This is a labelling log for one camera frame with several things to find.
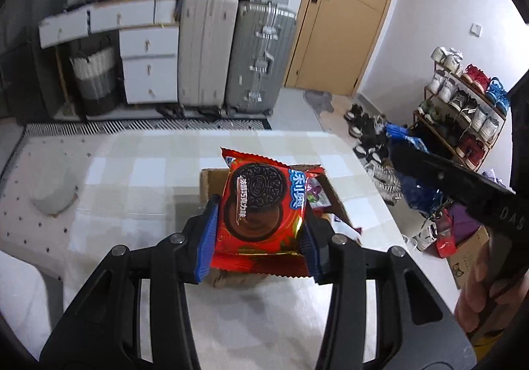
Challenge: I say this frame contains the grey herringbone rug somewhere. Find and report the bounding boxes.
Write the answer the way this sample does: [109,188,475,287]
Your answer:
[22,119,271,136]

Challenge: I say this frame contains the white dotted mat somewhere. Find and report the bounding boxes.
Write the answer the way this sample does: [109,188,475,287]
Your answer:
[0,134,104,284]

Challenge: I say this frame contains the wooden door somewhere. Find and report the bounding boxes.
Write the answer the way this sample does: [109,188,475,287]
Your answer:
[285,0,403,97]

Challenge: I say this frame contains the brown cardboard box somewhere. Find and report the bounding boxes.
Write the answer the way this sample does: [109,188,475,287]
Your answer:
[199,164,362,288]

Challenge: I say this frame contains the cardboard box with owl print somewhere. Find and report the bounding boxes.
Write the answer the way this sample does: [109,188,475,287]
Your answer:
[450,225,490,290]

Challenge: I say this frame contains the red cookie packet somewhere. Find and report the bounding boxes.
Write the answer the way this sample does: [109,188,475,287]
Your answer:
[210,147,325,277]

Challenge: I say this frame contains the shoe rack with shoes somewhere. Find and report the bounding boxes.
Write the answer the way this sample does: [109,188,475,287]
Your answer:
[415,47,511,168]

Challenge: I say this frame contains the wooden shoe rack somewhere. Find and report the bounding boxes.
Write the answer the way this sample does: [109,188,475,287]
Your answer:
[412,60,509,172]

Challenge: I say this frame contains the silver suitcase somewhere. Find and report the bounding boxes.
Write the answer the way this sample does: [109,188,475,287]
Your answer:
[225,1,298,116]

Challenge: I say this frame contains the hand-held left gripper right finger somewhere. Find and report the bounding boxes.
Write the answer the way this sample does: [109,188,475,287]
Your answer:
[301,211,478,370]

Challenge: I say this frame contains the white and red chip packet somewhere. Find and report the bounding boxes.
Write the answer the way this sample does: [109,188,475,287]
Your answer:
[328,215,360,242]

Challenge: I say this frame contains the white drawer cabinet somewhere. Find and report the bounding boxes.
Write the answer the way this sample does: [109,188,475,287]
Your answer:
[39,0,180,105]

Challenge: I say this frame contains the red shopping bag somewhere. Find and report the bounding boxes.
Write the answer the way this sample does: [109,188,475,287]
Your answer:
[436,209,457,258]

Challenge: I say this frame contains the purple bag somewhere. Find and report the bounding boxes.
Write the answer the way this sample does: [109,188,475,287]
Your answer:
[448,202,482,247]

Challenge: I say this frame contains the wicker laundry basket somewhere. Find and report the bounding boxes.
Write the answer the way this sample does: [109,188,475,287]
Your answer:
[69,45,120,116]

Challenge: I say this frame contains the grey door mat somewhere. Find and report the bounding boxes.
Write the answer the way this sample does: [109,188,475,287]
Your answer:
[304,90,335,113]

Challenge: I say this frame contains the pile of worn shoes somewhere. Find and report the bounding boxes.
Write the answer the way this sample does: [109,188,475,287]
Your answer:
[344,103,439,251]

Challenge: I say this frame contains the grey round pad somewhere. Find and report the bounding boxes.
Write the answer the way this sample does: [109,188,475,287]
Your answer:
[31,172,79,216]

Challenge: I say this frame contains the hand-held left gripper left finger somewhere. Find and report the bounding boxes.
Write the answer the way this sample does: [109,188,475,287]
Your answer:
[39,194,222,370]

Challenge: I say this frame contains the white suitcase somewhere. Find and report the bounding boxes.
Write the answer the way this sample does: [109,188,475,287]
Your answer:
[178,0,239,114]

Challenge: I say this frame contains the purple and white snack packet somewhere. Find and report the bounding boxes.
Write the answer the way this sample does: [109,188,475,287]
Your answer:
[309,177,333,209]

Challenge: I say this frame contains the person's right hand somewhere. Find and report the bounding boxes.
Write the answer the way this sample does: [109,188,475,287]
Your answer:
[455,248,529,333]

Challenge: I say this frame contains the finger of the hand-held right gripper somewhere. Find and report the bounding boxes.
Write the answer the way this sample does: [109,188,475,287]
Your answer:
[390,142,488,214]

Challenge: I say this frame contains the checked tablecloth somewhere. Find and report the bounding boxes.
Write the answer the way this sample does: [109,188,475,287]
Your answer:
[62,130,468,370]

